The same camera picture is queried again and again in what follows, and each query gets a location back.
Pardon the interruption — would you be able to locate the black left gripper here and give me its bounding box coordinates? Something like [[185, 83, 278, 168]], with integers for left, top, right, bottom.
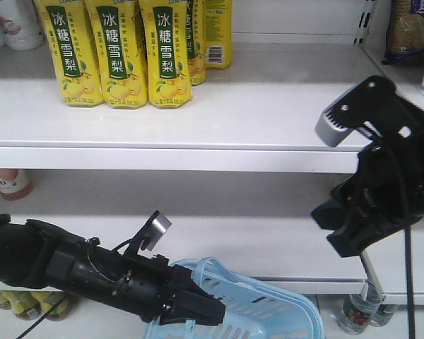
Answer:
[[102, 255, 225, 326]]

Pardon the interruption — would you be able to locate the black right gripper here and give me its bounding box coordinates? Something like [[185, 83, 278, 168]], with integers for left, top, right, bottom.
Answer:
[[311, 131, 424, 257]]

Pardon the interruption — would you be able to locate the light blue plastic basket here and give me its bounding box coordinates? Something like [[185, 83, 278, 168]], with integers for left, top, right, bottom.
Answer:
[[144, 257, 325, 338]]

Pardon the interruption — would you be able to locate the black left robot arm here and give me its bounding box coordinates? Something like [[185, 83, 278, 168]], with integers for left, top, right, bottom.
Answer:
[[0, 210, 225, 326]]

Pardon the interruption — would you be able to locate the clear water bottle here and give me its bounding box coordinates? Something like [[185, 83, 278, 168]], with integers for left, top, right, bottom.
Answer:
[[337, 295, 380, 335], [369, 304, 399, 327]]

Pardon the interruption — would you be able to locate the brown biscuit bag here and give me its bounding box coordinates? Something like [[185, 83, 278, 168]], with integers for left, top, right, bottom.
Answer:
[[384, 0, 424, 65]]

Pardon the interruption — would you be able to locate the orange C100 juice bottle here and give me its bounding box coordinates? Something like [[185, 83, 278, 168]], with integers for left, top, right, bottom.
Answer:
[[0, 168, 33, 201]]

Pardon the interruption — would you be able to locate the yellow pear drink bottle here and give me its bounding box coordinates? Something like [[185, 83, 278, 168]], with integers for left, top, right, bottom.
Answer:
[[85, 1, 148, 109], [204, 0, 232, 69], [35, 0, 104, 107], [139, 0, 193, 109], [186, 0, 206, 86]]

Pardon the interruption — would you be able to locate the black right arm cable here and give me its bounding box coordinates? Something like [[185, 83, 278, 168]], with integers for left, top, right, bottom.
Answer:
[[384, 141, 416, 339]]

